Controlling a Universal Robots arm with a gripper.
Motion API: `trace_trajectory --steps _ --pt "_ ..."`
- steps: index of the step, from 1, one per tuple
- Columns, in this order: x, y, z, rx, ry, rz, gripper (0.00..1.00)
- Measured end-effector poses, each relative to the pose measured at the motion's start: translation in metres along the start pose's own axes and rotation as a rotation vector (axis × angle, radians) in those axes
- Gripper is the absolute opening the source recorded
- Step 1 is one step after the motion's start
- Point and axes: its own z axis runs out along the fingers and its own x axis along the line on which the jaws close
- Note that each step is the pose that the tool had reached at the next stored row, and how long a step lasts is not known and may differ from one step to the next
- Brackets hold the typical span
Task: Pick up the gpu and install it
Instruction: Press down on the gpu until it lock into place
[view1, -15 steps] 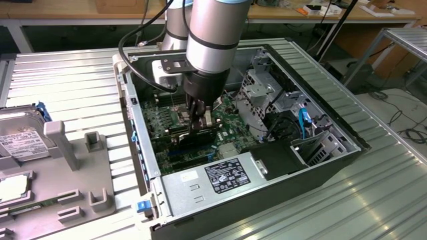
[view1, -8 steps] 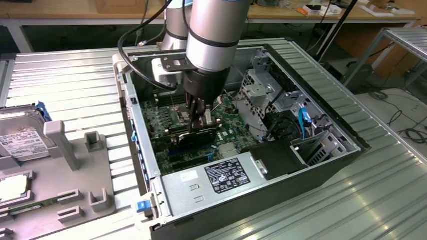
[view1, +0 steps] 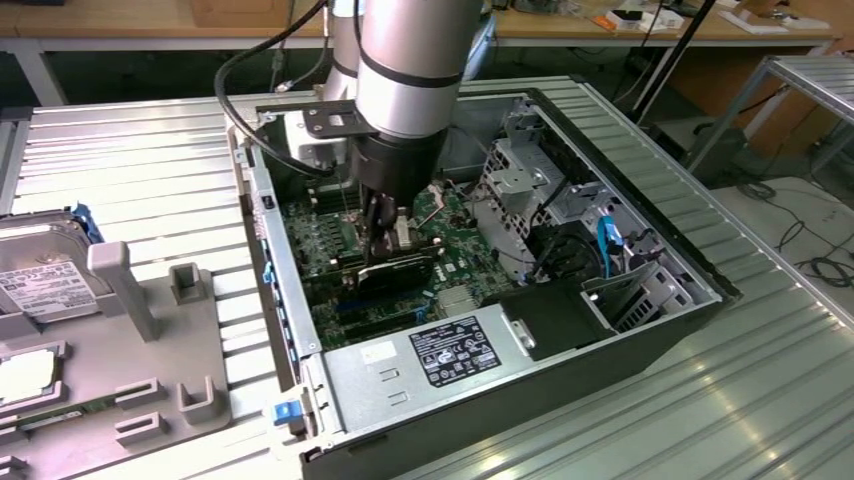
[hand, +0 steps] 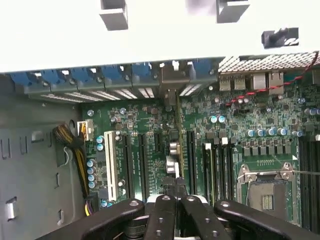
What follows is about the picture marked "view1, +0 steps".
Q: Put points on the Nvidia Quadro graphics card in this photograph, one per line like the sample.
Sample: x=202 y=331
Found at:
x=394 y=277

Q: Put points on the thin metal locking lever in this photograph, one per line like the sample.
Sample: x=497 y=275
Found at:
x=342 y=200

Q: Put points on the silver hard disk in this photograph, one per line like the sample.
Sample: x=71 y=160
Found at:
x=41 y=270

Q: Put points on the silver disk bay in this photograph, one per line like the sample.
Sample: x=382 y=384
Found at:
x=641 y=297

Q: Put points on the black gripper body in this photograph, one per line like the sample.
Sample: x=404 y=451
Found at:
x=401 y=160

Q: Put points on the white paper stack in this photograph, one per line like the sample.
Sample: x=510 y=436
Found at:
x=755 y=20

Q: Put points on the black RAM slot bank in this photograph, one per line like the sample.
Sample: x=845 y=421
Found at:
x=330 y=200

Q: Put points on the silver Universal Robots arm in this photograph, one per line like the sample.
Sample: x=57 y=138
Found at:
x=408 y=60

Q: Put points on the wooden desk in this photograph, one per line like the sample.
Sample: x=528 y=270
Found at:
x=568 y=30

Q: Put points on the silver power supply unit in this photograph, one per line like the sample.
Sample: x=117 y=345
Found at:
x=368 y=385

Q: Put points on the metal socket cover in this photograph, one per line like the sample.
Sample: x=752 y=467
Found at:
x=434 y=192

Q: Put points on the black bag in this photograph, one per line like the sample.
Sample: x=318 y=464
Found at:
x=708 y=145

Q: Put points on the silver CPU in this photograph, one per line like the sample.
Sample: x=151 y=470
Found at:
x=23 y=375

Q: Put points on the open black PC case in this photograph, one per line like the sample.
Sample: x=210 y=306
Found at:
x=561 y=400

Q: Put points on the green RAM stick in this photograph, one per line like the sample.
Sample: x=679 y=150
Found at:
x=54 y=414

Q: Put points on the silver chipset heatsink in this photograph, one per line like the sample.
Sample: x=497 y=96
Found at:
x=454 y=297

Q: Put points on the silver perforated drive cage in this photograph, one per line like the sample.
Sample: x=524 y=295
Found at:
x=517 y=180

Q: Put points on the grey parts rack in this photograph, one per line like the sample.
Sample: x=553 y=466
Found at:
x=101 y=360

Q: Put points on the orange box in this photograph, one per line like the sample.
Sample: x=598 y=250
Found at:
x=609 y=22

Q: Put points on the metal frame table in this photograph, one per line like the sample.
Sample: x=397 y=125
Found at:
x=821 y=85

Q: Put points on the small white box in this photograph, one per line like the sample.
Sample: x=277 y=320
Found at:
x=668 y=19

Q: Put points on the wrist camera with black bracket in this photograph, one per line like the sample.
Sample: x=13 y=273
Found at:
x=314 y=150

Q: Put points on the green Dell motherboard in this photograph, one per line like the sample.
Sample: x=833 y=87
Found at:
x=468 y=250

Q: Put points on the black slot with blue latch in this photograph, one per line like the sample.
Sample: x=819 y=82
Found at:
x=374 y=331

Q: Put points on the small black device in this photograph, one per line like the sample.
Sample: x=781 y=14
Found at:
x=630 y=15

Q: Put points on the black plastic shroud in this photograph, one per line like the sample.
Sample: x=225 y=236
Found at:
x=548 y=320

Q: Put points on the black stand pole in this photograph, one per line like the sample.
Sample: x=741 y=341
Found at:
x=675 y=55

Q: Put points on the blue case latch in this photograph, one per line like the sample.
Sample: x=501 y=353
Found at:
x=284 y=413

